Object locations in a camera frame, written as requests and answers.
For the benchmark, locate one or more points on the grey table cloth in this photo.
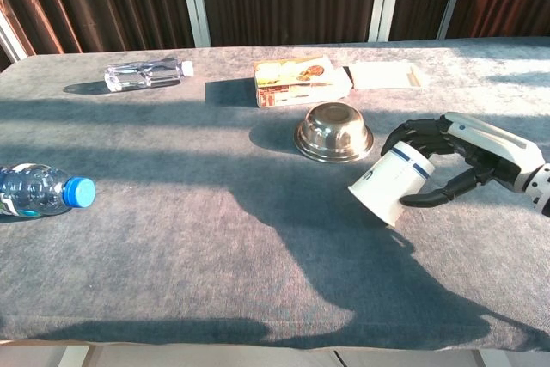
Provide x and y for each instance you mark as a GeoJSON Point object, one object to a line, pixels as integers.
{"type": "Point", "coordinates": [172, 234]}

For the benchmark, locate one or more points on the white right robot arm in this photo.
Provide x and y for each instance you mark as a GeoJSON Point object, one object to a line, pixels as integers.
{"type": "Point", "coordinates": [540, 191]}

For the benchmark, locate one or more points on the blue label drink bottle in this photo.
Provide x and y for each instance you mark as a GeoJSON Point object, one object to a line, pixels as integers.
{"type": "Point", "coordinates": [34, 191]}

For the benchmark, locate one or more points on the white paper cup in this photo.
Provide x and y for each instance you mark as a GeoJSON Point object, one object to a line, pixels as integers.
{"type": "Point", "coordinates": [386, 182]}

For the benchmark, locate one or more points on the clear plastic water bottle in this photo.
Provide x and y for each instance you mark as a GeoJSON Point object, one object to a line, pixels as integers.
{"type": "Point", "coordinates": [142, 75]}

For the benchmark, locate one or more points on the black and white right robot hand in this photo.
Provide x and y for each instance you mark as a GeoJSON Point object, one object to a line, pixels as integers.
{"type": "Point", "coordinates": [485, 143]}

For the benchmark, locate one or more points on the printed cardboard food carton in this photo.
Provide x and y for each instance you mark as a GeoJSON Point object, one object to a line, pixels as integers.
{"type": "Point", "coordinates": [296, 81]}

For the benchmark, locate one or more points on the open white cardboard box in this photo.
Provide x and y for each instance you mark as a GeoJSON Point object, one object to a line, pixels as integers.
{"type": "Point", "coordinates": [382, 75]}

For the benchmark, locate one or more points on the stainless steel bowl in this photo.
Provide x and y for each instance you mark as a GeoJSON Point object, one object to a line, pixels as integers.
{"type": "Point", "coordinates": [333, 130]}

